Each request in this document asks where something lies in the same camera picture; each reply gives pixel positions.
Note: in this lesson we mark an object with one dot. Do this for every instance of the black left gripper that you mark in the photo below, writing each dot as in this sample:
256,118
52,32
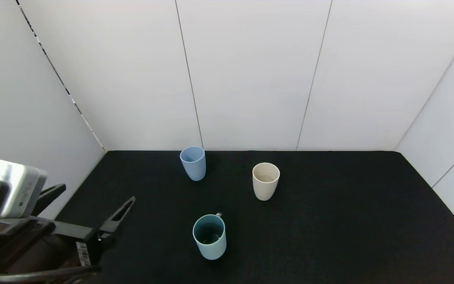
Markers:
80,241

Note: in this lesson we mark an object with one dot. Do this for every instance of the teal plastic cup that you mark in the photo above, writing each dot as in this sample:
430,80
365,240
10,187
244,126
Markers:
211,248

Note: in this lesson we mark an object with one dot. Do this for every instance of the light blue plastic cup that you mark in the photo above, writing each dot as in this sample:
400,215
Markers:
194,169

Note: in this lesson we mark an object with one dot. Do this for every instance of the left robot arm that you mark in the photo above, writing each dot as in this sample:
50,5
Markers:
41,256

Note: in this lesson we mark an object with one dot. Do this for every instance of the beige plastic cup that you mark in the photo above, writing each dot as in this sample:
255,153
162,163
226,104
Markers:
265,189

